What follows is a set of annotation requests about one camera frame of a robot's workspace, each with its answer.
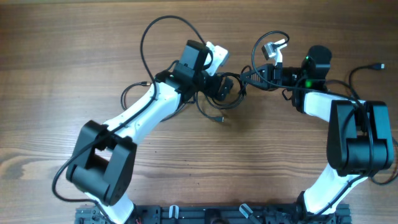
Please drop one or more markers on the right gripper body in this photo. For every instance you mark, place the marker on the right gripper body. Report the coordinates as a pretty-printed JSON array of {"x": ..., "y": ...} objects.
[{"x": 277, "y": 73}]

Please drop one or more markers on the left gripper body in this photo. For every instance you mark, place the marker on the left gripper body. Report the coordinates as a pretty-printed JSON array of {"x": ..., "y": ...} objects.
[{"x": 208, "y": 85}]

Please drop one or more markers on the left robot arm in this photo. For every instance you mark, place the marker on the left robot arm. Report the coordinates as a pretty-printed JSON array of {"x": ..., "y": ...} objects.
[{"x": 102, "y": 163}]

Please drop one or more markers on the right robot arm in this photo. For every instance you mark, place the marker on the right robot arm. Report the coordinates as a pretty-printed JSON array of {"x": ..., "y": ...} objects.
[{"x": 359, "y": 142}]

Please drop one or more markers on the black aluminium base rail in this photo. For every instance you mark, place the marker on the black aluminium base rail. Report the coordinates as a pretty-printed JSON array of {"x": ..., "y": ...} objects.
[{"x": 202, "y": 214}]

